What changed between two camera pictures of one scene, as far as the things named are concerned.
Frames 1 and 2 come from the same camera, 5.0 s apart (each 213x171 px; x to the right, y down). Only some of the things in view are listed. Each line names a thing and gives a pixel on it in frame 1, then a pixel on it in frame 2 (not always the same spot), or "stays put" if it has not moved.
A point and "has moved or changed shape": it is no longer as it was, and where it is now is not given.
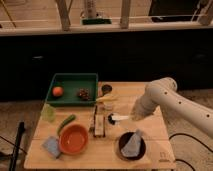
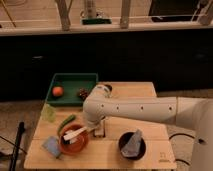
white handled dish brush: x=112 y=119 has moved or changed shape
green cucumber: x=66 y=121 stays put
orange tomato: x=57 y=91 stays put
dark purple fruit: x=83 y=94 stays put
